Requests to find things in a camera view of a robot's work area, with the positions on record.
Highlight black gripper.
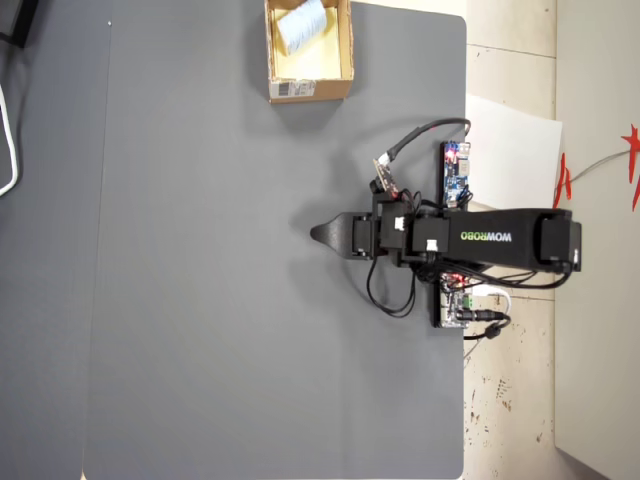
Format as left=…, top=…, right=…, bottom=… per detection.
left=309, top=196, right=414, bottom=269

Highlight light blue yarn block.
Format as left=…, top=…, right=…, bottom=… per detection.
left=276, top=0, right=329, bottom=56

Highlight circuit board with terminal block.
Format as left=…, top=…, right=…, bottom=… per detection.
left=432, top=272, right=477, bottom=330

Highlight open cardboard box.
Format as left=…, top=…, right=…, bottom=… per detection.
left=263, top=0, right=355, bottom=105

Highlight black box-shaped object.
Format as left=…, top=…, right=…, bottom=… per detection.
left=0, top=0, right=41, bottom=50

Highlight blue circuit board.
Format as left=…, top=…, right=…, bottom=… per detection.
left=439, top=141, right=474, bottom=209

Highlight white paper sheet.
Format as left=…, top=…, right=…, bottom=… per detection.
left=464, top=94, right=564, bottom=211

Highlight dark grey underlay mat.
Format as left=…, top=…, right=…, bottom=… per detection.
left=0, top=0, right=112, bottom=480

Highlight thin black servo wire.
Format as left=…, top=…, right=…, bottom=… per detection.
left=419, top=268, right=576, bottom=292
left=366, top=257, right=419, bottom=317

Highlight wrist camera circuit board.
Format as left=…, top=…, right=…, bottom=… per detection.
left=372, top=157, right=401, bottom=197

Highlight thick black camera cable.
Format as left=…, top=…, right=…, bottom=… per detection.
left=378, top=117, right=472, bottom=166

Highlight black power plug cable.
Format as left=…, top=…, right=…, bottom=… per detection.
left=462, top=309, right=512, bottom=342

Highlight grey floor cable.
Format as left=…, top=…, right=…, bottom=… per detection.
left=569, top=149, right=631, bottom=184

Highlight white looped cable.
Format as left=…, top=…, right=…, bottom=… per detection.
left=0, top=84, right=22, bottom=197

